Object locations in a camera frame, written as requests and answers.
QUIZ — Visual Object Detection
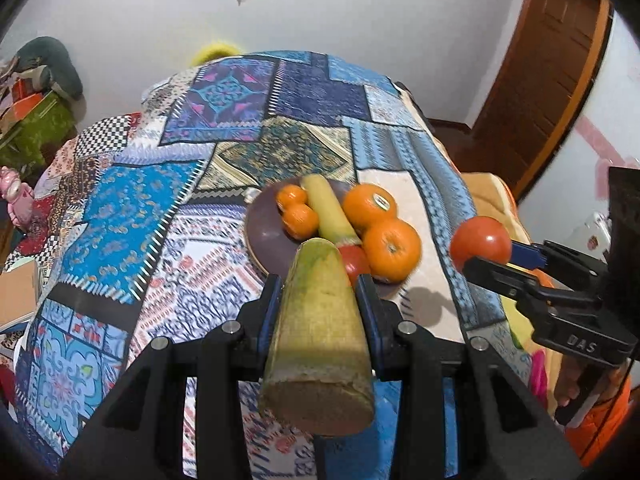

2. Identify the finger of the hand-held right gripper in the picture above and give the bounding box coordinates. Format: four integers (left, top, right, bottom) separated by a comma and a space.
510, 240, 607, 287
462, 256, 557, 312

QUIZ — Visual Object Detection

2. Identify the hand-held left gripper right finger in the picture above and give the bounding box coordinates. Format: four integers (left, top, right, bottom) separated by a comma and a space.
320, 274, 583, 480

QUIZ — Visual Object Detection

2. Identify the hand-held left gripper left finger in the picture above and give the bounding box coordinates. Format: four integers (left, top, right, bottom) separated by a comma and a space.
60, 274, 286, 480

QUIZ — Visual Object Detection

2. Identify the red tomato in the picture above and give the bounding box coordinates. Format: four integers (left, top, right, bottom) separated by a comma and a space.
449, 216, 513, 273
339, 245, 372, 286

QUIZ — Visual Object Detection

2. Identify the yellow-green sugarcane piece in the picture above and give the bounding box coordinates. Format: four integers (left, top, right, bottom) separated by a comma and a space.
257, 237, 377, 437
300, 174, 360, 246

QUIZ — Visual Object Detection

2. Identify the large plain orange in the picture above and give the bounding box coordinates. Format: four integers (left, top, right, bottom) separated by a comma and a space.
361, 217, 422, 283

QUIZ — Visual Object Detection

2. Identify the purple plate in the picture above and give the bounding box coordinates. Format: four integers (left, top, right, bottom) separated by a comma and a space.
244, 177, 426, 286

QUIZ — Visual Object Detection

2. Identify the small mandarin orange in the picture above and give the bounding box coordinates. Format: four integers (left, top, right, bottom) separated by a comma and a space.
281, 202, 320, 239
276, 185, 308, 211

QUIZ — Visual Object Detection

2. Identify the large orange with sticker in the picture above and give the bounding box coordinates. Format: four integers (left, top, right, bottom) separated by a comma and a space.
342, 184, 398, 233

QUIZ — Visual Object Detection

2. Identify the person's right hand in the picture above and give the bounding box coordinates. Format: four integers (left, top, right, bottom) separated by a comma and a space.
553, 359, 582, 409

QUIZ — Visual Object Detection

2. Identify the yellow orange quilt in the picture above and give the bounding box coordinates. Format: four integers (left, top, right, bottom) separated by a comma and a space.
450, 172, 633, 466

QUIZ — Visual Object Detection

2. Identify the blue patchwork blanket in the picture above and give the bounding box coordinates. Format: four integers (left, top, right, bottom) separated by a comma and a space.
15, 50, 521, 480

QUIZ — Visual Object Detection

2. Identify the brown wooden door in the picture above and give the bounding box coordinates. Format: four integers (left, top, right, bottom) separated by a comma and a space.
470, 0, 613, 201

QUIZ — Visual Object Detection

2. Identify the checkered patchwork sheet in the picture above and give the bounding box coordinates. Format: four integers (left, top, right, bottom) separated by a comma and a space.
0, 112, 145, 273

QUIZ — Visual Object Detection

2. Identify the tan cardboard piece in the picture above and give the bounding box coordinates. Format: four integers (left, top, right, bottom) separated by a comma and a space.
0, 265, 40, 332

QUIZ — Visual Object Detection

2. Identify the yellow fuzzy item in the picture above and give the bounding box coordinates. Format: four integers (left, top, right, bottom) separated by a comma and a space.
192, 42, 243, 67

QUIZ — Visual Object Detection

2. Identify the pink toy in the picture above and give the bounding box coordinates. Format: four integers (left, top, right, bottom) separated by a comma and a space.
0, 166, 35, 228

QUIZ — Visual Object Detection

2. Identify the green patterned box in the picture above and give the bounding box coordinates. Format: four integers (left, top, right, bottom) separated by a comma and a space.
0, 92, 76, 176

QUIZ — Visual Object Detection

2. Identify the grey curved pillow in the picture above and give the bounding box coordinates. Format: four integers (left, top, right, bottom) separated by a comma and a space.
10, 36, 83, 101

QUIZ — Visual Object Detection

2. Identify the pile of clutter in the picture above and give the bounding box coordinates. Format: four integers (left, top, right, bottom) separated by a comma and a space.
0, 57, 32, 111

